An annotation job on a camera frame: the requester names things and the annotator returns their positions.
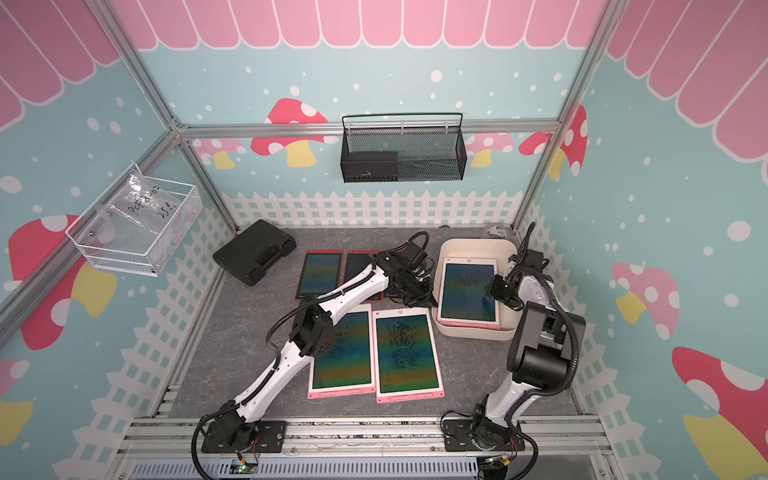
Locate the white plastic storage box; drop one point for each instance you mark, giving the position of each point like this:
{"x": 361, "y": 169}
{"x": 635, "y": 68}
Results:
{"x": 497, "y": 249}

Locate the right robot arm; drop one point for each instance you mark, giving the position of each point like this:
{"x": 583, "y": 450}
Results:
{"x": 544, "y": 354}

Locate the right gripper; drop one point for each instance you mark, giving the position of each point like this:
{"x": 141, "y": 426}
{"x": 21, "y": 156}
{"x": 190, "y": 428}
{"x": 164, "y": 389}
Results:
{"x": 492, "y": 288}

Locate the pink frame writing tablet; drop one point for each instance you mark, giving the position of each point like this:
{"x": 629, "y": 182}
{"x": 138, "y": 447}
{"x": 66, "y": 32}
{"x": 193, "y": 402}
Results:
{"x": 405, "y": 356}

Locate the clear tape roll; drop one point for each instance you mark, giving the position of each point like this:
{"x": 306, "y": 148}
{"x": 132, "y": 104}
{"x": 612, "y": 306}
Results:
{"x": 497, "y": 231}

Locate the black mesh wall basket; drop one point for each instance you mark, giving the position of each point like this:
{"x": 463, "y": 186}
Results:
{"x": 430, "y": 146}

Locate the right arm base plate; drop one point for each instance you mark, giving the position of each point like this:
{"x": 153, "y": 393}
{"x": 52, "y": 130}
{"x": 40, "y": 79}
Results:
{"x": 464, "y": 434}

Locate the black plastic tool case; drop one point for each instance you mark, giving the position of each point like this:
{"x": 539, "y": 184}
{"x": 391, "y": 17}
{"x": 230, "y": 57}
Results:
{"x": 249, "y": 255}

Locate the red frame writing tablet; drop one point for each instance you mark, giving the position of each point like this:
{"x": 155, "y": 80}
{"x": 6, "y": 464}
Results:
{"x": 320, "y": 273}

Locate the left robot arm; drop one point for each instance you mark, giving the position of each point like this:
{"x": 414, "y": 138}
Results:
{"x": 307, "y": 332}

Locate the black box in basket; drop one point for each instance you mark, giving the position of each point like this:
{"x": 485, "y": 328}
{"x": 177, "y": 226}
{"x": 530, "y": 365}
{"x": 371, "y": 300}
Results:
{"x": 369, "y": 166}

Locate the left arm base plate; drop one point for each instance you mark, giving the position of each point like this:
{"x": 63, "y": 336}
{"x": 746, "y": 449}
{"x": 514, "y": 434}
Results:
{"x": 259, "y": 437}

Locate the clear plastic bag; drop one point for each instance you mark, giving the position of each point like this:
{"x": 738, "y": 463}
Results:
{"x": 141, "y": 210}

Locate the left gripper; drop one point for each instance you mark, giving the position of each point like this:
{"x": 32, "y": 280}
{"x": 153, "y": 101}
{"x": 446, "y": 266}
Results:
{"x": 424, "y": 296}

